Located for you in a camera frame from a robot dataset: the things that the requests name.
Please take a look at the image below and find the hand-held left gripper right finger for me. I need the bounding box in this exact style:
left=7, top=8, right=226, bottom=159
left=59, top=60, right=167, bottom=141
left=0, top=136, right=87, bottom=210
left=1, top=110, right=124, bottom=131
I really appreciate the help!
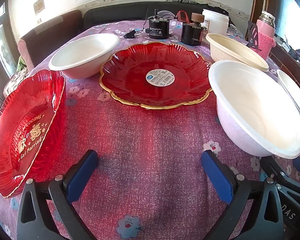
left=201, top=150, right=287, bottom=240

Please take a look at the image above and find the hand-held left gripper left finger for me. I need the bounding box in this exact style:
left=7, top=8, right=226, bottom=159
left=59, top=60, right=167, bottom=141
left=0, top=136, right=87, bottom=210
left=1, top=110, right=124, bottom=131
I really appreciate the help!
left=16, top=149, right=99, bottom=240

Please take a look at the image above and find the cream patterned bowl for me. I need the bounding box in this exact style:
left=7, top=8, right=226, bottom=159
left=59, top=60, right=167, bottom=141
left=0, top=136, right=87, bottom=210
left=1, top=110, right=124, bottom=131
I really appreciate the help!
left=205, top=33, right=269, bottom=72

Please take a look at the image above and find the white paper bowl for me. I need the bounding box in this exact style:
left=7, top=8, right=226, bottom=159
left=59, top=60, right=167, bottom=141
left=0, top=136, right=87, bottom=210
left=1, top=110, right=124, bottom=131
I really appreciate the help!
left=48, top=33, right=120, bottom=78
left=276, top=69, right=300, bottom=123
left=208, top=60, right=300, bottom=159

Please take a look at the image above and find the purple floral tablecloth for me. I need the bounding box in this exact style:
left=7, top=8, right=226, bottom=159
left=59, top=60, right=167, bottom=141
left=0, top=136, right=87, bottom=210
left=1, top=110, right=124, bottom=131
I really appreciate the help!
left=0, top=20, right=300, bottom=240

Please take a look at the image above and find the red plate with gold print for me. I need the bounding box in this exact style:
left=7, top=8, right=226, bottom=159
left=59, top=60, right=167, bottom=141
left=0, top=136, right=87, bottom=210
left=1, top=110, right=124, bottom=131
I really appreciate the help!
left=0, top=69, right=66, bottom=198

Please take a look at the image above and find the wooden cabinet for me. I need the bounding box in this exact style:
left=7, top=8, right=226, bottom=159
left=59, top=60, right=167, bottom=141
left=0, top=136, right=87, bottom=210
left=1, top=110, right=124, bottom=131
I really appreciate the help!
left=269, top=36, right=300, bottom=83

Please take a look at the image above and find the red plate with gold rim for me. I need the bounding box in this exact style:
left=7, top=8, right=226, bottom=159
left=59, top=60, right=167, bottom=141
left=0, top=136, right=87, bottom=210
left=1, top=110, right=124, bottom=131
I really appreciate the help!
left=99, top=42, right=213, bottom=110

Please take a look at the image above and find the pink bottle with knitted sleeve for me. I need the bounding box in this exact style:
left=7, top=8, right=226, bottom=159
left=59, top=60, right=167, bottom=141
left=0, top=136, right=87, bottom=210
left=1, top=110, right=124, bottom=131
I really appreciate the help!
left=255, top=10, right=276, bottom=60

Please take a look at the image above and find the black metal clip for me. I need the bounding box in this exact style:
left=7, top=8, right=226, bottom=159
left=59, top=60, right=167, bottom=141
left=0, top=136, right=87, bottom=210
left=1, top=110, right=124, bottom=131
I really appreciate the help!
left=247, top=21, right=261, bottom=49

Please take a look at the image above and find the black motor with cork wheel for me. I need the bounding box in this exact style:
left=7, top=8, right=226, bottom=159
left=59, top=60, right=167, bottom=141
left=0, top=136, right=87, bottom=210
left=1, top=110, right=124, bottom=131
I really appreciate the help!
left=181, top=12, right=207, bottom=47

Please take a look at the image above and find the brown armchair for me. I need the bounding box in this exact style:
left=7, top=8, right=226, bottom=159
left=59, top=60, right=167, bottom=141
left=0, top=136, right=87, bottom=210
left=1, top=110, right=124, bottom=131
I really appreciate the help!
left=17, top=9, right=83, bottom=68

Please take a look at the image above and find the white plastic bucket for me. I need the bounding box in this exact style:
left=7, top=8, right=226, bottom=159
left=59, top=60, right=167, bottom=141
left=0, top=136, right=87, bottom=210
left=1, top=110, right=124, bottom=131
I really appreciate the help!
left=202, top=8, right=230, bottom=37

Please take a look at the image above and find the window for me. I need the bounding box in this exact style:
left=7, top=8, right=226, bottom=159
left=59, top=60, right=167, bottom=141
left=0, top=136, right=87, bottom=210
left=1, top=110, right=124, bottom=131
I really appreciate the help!
left=0, top=2, right=18, bottom=80

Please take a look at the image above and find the black motor with shaft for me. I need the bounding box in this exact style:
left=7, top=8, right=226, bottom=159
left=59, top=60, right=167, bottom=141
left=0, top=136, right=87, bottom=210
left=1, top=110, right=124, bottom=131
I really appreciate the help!
left=145, top=9, right=174, bottom=40

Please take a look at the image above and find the clear plastic bowl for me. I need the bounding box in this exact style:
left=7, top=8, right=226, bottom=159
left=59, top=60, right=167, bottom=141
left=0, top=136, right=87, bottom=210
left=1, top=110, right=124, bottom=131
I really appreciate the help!
left=158, top=10, right=178, bottom=30

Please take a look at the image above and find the red plastic bag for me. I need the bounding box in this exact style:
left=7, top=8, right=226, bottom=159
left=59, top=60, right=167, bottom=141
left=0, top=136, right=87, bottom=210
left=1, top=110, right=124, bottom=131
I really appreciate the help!
left=176, top=11, right=192, bottom=23

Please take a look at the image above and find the dark sofa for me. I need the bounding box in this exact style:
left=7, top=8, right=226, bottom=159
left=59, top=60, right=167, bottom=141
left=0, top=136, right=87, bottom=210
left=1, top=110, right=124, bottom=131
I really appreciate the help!
left=83, top=1, right=250, bottom=30

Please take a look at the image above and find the paper wall notice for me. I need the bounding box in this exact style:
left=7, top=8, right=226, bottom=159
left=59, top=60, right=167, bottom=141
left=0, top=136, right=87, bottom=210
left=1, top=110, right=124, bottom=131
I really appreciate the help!
left=33, top=0, right=45, bottom=15

